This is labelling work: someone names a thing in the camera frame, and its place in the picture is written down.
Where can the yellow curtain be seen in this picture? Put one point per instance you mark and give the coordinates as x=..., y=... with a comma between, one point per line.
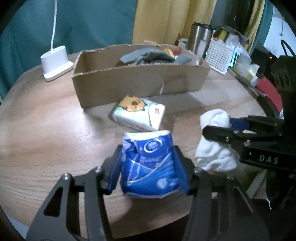
x=168, y=20

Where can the brown cardboard box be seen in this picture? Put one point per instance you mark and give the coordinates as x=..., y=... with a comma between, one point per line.
x=138, y=81

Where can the yellow sponge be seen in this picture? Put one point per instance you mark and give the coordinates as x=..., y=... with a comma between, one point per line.
x=223, y=34

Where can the white desk lamp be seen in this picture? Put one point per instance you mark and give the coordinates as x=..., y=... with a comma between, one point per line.
x=55, y=62

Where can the blue tissue pack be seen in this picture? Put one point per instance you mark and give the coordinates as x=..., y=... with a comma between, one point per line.
x=150, y=166

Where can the red box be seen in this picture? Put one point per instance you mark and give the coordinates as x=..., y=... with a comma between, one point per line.
x=270, y=92

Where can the white sock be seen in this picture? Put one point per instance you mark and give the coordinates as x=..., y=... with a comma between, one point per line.
x=215, y=153

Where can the yellow-lid can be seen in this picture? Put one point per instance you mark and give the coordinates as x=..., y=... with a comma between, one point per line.
x=168, y=52

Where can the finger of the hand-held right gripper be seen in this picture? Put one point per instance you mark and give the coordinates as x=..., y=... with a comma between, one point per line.
x=238, y=123
x=219, y=133

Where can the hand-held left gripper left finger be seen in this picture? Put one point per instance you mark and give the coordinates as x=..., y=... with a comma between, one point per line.
x=115, y=169

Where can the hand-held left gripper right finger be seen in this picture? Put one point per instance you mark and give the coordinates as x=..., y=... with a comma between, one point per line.
x=181, y=169

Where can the small white box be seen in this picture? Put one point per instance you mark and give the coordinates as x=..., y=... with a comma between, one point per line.
x=182, y=42

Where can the steel thermos cup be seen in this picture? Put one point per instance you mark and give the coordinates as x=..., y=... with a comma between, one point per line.
x=198, y=40

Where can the black monitor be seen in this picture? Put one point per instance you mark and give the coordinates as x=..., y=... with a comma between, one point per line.
x=263, y=58

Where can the small grey cloth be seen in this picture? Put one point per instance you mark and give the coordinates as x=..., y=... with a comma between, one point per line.
x=183, y=59

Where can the white plastic basket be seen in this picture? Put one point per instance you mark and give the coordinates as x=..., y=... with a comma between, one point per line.
x=218, y=58

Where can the cartoon print tissue pack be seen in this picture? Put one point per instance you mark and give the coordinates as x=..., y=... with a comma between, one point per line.
x=138, y=113

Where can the teal curtain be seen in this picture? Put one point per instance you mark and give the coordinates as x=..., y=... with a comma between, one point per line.
x=92, y=20

